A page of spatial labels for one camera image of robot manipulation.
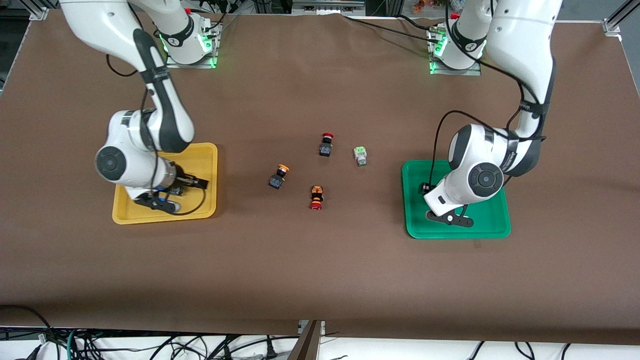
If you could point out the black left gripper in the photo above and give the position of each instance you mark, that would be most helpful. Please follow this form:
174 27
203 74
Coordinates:
425 188

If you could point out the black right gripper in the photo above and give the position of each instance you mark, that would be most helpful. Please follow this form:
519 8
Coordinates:
186 180

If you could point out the yellow button blue base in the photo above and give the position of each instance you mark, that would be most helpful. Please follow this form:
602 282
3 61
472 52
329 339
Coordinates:
279 176
175 191

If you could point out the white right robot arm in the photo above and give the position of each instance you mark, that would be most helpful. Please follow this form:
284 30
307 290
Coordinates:
165 115

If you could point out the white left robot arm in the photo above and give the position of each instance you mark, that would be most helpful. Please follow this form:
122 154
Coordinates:
520 45

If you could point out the yellow plastic tray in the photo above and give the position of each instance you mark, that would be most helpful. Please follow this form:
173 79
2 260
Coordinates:
202 165

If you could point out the green plastic tray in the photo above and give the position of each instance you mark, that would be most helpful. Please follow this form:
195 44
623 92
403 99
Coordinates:
490 220

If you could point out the green button white base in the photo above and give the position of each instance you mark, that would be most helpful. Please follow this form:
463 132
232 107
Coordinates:
360 156

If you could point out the red button black base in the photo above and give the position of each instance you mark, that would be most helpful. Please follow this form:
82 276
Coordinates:
326 145

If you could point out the red button orange base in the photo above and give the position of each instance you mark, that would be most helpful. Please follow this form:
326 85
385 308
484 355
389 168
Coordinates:
316 197

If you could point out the brown table cover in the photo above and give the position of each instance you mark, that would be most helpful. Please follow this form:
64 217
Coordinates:
320 280

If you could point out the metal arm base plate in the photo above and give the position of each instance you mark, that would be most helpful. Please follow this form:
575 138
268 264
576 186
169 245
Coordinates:
455 71
190 64

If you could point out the metal table bracket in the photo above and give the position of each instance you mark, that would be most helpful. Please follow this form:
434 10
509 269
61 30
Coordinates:
310 342

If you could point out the grey metal rail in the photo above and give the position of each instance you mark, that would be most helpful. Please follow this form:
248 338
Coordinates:
327 7

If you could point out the aluminium frame corner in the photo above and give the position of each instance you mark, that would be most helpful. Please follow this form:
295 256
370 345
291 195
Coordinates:
617 22

